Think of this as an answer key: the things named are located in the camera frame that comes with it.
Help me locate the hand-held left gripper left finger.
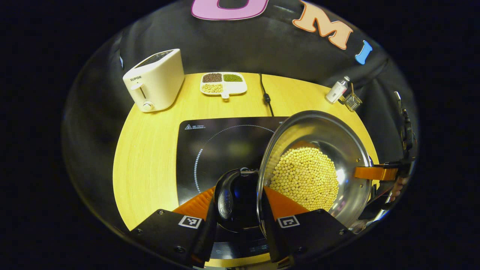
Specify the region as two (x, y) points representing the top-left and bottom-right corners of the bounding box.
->
(129, 186), (219, 269)

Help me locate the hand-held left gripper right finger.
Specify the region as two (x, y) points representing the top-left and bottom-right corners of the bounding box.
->
(260, 186), (356, 266)

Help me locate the black induction cooktop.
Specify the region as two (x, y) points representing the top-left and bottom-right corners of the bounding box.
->
(176, 116), (291, 260)

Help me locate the steel pot with black handles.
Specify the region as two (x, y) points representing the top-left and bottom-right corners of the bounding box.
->
(214, 109), (376, 235)

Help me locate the heap of yellow soybeans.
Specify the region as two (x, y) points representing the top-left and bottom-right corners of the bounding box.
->
(269, 146), (340, 213)

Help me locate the small clear bottle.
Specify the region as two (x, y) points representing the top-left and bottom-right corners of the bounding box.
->
(325, 76), (351, 104)

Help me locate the white divided plate with beans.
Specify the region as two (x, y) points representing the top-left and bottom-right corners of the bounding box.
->
(199, 72), (248, 100)

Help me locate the white toaster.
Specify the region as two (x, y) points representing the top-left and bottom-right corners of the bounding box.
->
(122, 48), (185, 113)

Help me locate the black cable with connector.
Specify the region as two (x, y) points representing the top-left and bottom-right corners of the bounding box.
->
(393, 91), (415, 160)

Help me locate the small wire basket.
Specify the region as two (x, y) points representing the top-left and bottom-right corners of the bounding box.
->
(343, 92), (363, 113)

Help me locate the black power cable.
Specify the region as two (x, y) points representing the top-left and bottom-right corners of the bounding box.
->
(258, 73), (275, 117)

